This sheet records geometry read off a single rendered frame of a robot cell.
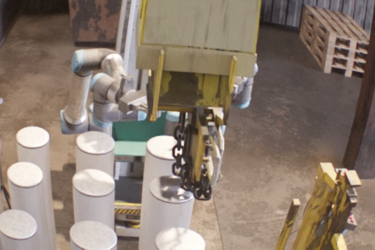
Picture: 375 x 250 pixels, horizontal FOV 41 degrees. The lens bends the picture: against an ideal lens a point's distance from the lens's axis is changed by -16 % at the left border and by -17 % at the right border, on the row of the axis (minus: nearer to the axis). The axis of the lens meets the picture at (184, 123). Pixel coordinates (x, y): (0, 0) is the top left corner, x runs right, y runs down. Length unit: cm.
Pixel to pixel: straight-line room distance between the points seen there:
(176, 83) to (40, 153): 79
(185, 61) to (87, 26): 485
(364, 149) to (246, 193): 119
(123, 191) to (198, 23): 226
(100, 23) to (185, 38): 483
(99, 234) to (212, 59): 66
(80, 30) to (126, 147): 314
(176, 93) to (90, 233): 53
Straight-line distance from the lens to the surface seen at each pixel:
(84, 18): 645
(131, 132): 366
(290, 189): 465
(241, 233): 409
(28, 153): 231
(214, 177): 182
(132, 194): 378
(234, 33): 170
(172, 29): 168
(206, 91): 178
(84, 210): 210
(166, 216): 210
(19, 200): 212
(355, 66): 731
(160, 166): 230
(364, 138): 480
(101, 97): 239
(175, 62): 172
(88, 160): 229
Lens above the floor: 258
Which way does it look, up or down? 29 degrees down
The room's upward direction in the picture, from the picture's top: 8 degrees clockwise
